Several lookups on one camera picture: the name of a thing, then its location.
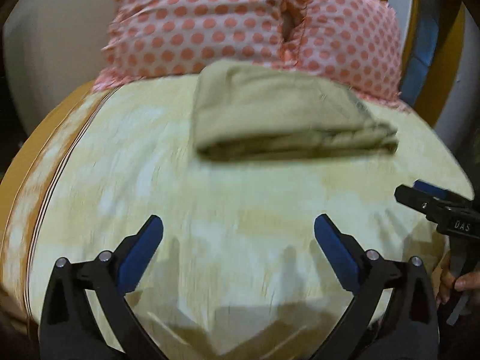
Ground beige khaki pants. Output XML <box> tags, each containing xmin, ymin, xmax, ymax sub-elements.
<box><xmin>192</xmin><ymin>59</ymin><xmax>399</xmax><ymax>162</ymax></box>

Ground person's right hand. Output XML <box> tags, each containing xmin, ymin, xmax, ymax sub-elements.
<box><xmin>436</xmin><ymin>252</ymin><xmax>480</xmax><ymax>306</ymax></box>

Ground yellow patterned bed sheet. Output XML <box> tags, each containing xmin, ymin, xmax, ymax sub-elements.
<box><xmin>1</xmin><ymin>76</ymin><xmax>473</xmax><ymax>359</ymax></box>

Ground blue glass window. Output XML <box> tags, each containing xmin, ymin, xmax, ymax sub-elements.
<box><xmin>401</xmin><ymin>0</ymin><xmax>439</xmax><ymax>105</ymax></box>

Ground pink polka dot upper pillow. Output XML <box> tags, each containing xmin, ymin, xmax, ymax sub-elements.
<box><xmin>281</xmin><ymin>0</ymin><xmax>404</xmax><ymax>109</ymax></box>

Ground pink polka dot pillow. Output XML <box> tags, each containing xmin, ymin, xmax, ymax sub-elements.
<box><xmin>93</xmin><ymin>0</ymin><xmax>287</xmax><ymax>92</ymax></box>
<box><xmin>281</xmin><ymin>0</ymin><xmax>404</xmax><ymax>109</ymax></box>

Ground pink polka dot lower pillow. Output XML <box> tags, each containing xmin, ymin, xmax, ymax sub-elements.
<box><xmin>93</xmin><ymin>0</ymin><xmax>287</xmax><ymax>92</ymax></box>

